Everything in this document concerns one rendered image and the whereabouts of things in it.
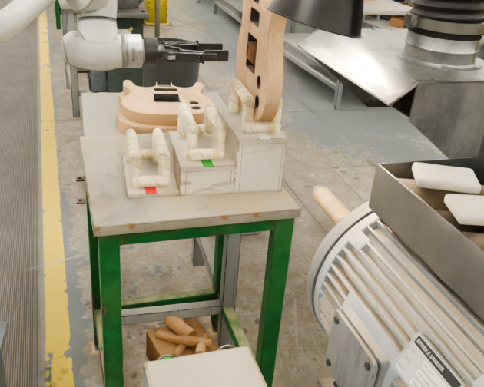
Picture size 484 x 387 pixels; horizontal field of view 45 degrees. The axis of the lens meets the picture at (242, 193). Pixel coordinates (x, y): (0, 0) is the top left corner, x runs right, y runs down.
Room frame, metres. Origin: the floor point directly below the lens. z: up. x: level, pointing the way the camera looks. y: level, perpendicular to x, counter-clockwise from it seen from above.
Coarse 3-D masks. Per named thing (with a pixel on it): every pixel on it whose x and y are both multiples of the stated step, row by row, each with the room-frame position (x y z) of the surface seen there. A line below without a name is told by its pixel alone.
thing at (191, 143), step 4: (188, 132) 1.51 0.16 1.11; (192, 132) 1.51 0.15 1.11; (196, 132) 1.52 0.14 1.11; (188, 136) 1.51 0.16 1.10; (192, 136) 1.51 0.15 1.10; (196, 136) 1.52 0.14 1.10; (188, 140) 1.51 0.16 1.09; (192, 140) 1.51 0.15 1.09; (196, 140) 1.52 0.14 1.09; (188, 144) 1.51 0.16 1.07; (192, 144) 1.51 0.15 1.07; (196, 144) 1.52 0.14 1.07; (188, 148) 1.51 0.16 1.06; (192, 148) 1.51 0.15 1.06; (196, 148) 1.52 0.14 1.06; (188, 160) 1.51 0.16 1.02; (192, 160) 1.51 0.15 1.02
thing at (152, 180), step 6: (132, 180) 1.46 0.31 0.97; (138, 180) 1.46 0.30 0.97; (144, 180) 1.47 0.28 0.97; (150, 180) 1.47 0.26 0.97; (156, 180) 1.47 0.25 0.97; (162, 180) 1.48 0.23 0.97; (168, 180) 1.49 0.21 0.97; (138, 186) 1.46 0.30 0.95; (144, 186) 1.47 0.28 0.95; (150, 186) 1.47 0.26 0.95
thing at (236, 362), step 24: (168, 360) 0.62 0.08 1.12; (192, 360) 0.62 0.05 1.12; (216, 360) 0.62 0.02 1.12; (240, 360) 0.63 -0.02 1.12; (144, 384) 0.59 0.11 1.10; (168, 384) 0.57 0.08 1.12; (192, 384) 0.58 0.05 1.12; (216, 384) 0.58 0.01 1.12; (240, 384) 0.58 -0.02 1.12; (264, 384) 0.59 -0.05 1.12
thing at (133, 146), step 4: (128, 132) 1.62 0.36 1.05; (132, 132) 1.62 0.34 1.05; (128, 136) 1.59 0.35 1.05; (132, 136) 1.59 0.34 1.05; (136, 136) 1.61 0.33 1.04; (128, 140) 1.57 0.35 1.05; (132, 140) 1.56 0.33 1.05; (136, 140) 1.57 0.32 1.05; (128, 144) 1.54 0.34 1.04; (132, 144) 1.53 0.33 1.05; (136, 144) 1.53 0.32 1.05; (128, 148) 1.52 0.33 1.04; (132, 148) 1.50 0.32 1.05; (136, 148) 1.50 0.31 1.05; (132, 152) 1.48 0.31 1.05; (136, 152) 1.48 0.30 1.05; (132, 156) 1.47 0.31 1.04; (136, 156) 1.47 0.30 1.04; (140, 156) 1.48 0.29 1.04
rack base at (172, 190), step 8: (144, 160) 1.66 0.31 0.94; (128, 168) 1.59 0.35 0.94; (144, 168) 1.60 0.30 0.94; (152, 168) 1.61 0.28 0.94; (128, 176) 1.54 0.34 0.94; (128, 184) 1.49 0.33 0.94; (176, 184) 1.51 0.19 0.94; (128, 192) 1.44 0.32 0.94; (136, 192) 1.44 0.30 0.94; (144, 192) 1.45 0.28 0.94; (160, 192) 1.46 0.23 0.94; (168, 192) 1.46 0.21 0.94; (176, 192) 1.47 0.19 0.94
